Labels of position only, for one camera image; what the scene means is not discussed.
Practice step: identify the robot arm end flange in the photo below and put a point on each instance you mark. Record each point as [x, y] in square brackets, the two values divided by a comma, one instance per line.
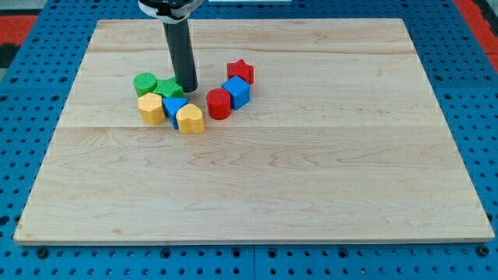
[169, 11]

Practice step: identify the blue triangle block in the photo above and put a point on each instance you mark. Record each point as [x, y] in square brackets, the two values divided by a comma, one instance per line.
[171, 106]

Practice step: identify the red cylinder block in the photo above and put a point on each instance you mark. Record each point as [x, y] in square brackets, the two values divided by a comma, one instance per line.
[219, 103]

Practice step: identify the blue cube block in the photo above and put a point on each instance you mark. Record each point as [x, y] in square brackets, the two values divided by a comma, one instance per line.
[239, 90]

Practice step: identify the yellow heart block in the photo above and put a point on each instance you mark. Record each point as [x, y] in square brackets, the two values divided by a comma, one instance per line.
[190, 119]

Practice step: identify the red star block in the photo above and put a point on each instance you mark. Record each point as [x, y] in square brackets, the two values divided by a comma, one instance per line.
[241, 69]

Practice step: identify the wooden board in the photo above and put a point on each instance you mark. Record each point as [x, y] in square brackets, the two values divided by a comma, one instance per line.
[343, 141]

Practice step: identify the green star block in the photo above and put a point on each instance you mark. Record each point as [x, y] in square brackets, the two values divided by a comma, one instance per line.
[168, 88]

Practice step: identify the yellow hexagon block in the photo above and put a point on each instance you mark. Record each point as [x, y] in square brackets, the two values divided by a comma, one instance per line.
[151, 109]

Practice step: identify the green cylinder block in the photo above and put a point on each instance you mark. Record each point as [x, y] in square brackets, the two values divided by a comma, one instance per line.
[144, 83]

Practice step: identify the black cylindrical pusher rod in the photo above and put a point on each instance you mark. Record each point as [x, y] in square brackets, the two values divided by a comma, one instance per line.
[181, 55]

